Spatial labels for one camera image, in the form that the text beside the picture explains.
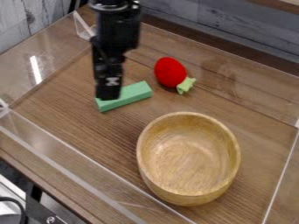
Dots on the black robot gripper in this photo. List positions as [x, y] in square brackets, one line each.
[118, 29]

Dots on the green foam block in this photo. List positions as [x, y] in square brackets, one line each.
[133, 93]

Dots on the red plush strawberry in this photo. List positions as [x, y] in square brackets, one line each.
[172, 75]

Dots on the wooden bowl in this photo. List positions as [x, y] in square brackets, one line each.
[189, 158]

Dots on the clear acrylic corner bracket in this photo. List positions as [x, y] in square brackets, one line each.
[86, 32]

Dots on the black metal table frame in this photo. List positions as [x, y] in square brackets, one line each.
[38, 213]

